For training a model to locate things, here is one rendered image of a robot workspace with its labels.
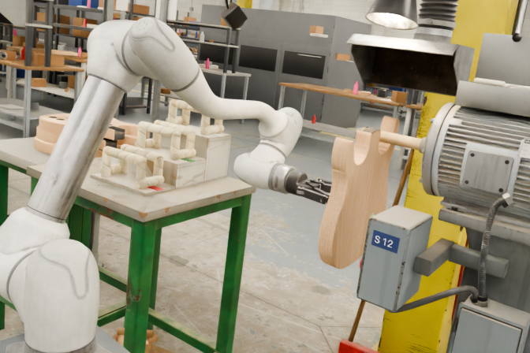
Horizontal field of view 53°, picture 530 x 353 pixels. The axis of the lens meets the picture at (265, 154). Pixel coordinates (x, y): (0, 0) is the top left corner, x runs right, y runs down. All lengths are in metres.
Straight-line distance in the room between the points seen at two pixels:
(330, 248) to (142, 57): 0.68
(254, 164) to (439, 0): 0.72
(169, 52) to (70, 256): 0.52
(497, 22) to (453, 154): 1.08
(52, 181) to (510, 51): 1.21
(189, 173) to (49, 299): 0.85
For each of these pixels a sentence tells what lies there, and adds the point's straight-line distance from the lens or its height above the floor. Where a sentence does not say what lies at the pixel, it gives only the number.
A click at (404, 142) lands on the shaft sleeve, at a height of 1.25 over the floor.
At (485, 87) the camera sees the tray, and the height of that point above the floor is 1.43.
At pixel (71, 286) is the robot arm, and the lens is 1.25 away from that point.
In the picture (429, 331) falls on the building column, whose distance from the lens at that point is 2.65.
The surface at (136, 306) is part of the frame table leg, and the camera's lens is 1.79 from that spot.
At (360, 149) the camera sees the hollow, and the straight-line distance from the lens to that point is 1.48.
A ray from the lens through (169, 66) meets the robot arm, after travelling 1.33.
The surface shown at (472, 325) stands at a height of 0.89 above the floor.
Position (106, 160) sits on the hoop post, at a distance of 1.94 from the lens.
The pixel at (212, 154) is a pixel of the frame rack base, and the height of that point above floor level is 1.04.
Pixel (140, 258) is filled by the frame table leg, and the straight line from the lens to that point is 1.72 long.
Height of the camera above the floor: 1.47
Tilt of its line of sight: 12 degrees down
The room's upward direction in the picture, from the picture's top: 7 degrees clockwise
